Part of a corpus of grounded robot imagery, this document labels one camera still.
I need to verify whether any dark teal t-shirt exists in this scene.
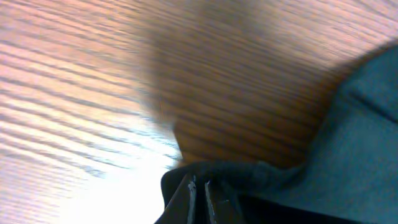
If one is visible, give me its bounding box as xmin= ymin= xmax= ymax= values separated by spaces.
xmin=161 ymin=47 xmax=397 ymax=223

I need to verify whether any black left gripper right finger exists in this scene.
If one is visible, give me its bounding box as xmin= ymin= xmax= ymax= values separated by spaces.
xmin=205 ymin=181 xmax=246 ymax=224

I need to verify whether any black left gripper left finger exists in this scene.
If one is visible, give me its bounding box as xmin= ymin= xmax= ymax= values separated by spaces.
xmin=155 ymin=174 xmax=197 ymax=224

